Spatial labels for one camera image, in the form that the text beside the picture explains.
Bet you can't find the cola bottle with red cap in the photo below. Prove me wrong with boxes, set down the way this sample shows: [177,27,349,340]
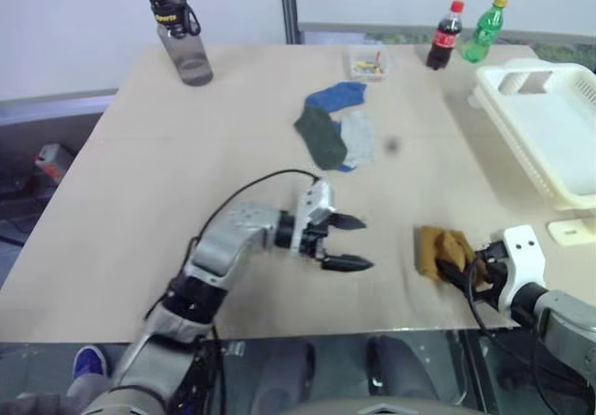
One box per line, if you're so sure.
[425,0,466,71]

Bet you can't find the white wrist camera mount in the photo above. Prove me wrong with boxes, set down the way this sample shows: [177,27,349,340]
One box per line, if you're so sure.
[491,224,547,315]
[291,180,337,256]

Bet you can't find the light grey sock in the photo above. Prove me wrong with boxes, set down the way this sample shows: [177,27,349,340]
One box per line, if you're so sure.
[335,108,377,173]

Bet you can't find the green bottle with yellow cap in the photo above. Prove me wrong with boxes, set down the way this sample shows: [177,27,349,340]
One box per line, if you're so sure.
[462,0,508,64]

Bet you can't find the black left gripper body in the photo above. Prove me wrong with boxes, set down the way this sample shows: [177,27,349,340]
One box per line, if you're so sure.
[300,218,337,263]

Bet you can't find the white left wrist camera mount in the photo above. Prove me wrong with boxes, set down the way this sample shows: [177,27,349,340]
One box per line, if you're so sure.
[291,180,337,256]

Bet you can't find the black table frame leg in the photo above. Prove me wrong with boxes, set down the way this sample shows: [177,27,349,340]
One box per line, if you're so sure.
[458,328,502,415]
[195,340,224,415]

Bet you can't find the dark green sock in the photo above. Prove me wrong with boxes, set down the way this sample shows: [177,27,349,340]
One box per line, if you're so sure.
[292,106,348,171]

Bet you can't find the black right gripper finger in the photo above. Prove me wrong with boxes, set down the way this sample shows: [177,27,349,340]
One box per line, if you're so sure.
[434,257,477,291]

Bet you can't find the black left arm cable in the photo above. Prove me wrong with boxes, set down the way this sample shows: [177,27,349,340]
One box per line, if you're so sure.
[142,168,323,319]

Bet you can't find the mustard yellow sock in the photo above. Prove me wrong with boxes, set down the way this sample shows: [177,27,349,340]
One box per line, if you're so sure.
[437,228,493,288]
[413,224,451,282]

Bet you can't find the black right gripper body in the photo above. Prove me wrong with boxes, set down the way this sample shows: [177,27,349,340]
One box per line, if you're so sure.
[473,241,511,305]

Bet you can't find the blue shoe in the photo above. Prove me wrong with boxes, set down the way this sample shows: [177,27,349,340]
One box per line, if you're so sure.
[73,345,109,382]

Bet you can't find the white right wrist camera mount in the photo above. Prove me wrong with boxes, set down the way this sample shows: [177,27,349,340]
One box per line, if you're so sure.
[491,224,547,315]

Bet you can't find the grey curved robot body edge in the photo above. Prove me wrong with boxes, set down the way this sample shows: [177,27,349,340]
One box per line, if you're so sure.
[281,398,469,415]

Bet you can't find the grey sports water bottle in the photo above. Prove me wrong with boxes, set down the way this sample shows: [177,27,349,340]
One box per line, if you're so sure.
[143,0,215,87]

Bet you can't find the white plastic dish rack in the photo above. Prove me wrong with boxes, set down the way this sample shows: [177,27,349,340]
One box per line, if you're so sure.
[467,58,596,211]

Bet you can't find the grey vertical post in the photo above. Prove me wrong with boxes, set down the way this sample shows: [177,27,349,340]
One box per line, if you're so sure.
[278,0,302,47]

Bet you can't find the small white plastic piece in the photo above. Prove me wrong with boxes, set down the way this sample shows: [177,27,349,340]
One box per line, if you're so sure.
[546,218,596,248]

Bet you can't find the blue sock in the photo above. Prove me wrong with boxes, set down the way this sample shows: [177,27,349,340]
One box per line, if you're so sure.
[305,81,368,113]

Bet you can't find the small clear plastic container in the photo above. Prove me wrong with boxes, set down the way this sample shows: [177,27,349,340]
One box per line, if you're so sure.
[345,46,391,83]

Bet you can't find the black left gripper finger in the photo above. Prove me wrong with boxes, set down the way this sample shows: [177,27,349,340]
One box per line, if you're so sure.
[319,252,376,274]
[327,211,368,232]

